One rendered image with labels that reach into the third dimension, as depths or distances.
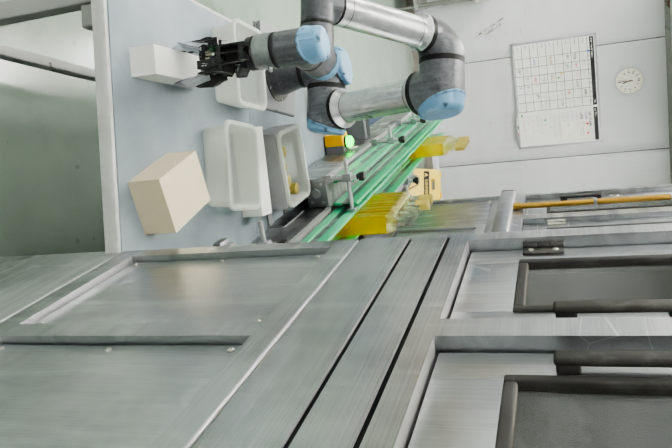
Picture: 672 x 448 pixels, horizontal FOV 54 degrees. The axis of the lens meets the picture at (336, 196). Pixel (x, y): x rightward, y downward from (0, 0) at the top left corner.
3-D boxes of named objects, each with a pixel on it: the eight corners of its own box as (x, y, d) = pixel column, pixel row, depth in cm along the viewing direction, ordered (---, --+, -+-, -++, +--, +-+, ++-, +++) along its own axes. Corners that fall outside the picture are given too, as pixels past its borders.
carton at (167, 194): (127, 182, 134) (158, 179, 132) (166, 153, 148) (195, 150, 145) (145, 234, 138) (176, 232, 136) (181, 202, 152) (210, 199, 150)
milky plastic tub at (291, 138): (264, 211, 193) (291, 209, 190) (250, 135, 187) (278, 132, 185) (286, 195, 208) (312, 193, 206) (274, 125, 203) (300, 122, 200)
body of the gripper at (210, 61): (191, 39, 138) (243, 30, 134) (212, 45, 146) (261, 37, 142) (195, 76, 138) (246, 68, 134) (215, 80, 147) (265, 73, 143)
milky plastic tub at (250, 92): (208, 107, 170) (238, 103, 167) (203, 20, 170) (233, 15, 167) (240, 115, 186) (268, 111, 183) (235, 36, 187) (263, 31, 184)
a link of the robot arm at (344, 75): (314, 54, 208) (355, 50, 204) (314, 96, 207) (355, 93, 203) (300, 43, 197) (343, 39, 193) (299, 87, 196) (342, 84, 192)
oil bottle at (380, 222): (330, 237, 207) (396, 233, 200) (327, 219, 206) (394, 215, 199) (335, 231, 212) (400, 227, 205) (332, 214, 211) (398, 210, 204)
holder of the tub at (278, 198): (266, 228, 194) (290, 227, 191) (249, 136, 188) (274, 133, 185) (287, 211, 210) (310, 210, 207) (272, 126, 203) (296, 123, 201)
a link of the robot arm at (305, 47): (333, 67, 138) (318, 56, 130) (285, 74, 142) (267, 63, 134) (331, 30, 139) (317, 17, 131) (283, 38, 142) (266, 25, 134)
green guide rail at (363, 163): (330, 183, 209) (354, 181, 207) (329, 180, 209) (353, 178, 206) (426, 105, 370) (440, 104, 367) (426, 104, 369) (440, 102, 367)
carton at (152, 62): (128, 47, 138) (153, 43, 136) (190, 63, 160) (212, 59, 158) (131, 77, 138) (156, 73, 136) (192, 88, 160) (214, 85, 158)
